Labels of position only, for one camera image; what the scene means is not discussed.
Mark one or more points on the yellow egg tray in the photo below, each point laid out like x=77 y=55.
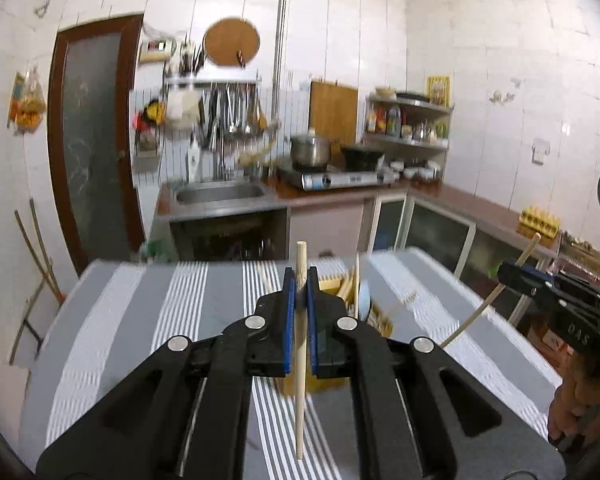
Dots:
x=540 y=220

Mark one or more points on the yellow plastic utensil holder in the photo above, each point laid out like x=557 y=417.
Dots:
x=330 y=280

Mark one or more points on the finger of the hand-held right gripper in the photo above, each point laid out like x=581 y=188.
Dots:
x=525 y=280
x=582 y=290

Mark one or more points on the row of hanging steel utensils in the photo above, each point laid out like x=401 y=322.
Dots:
x=235 y=115

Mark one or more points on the white dish soap bottle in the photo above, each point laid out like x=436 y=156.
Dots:
x=193 y=162

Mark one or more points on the steel sink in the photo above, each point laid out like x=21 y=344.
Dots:
x=220 y=192

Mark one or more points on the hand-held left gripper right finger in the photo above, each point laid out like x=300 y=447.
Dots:
x=312 y=320

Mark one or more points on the red label jar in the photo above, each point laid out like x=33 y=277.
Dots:
x=376 y=122

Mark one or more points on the person's right hand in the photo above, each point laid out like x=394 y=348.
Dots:
x=580 y=400

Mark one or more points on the black wok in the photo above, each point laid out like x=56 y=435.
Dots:
x=362 y=156

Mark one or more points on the pale blue spoon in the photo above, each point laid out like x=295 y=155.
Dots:
x=365 y=300

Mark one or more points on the stack of white bowls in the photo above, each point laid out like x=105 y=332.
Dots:
x=417 y=170

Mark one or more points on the yellow black hanging item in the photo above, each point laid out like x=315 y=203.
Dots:
x=155 y=111

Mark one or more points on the beige bowl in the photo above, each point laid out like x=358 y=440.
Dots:
x=385 y=92

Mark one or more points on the yellow oil bottle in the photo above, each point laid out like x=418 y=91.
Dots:
x=393 y=121

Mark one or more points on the wall hooks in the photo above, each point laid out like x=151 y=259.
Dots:
x=502 y=96

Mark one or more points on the glass cabinet doors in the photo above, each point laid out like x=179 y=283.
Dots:
x=435 y=232

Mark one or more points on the brown framed glass door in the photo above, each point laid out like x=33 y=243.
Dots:
x=95 y=135

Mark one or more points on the thin bamboo stick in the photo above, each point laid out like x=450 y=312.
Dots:
x=35 y=250
x=42 y=240

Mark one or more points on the rectangular wooden cutting board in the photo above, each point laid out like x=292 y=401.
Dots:
x=332 y=110

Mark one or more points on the grey striped tablecloth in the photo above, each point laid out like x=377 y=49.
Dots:
x=130 y=310

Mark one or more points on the hanging plastic bag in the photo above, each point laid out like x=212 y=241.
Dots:
x=27 y=102

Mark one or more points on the grey vertical pipe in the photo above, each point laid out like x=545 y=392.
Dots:
x=282 y=35

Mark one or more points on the metal corner shelf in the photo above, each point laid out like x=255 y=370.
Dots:
x=410 y=142

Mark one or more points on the round wooden cutting board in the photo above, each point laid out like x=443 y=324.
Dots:
x=231 y=41

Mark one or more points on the steel gas stove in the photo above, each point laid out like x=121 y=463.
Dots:
x=335 y=179

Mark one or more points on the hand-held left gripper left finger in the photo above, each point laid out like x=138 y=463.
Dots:
x=290 y=320

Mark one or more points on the white digital clock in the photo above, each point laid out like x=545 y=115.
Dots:
x=157 y=50

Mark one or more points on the white wall socket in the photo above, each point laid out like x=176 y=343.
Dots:
x=541 y=151

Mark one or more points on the yellow framed picture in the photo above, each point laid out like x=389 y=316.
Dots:
x=438 y=91

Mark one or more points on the steel cooking pot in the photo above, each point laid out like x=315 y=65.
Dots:
x=310 y=150

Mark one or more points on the black pan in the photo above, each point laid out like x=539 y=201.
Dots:
x=412 y=96

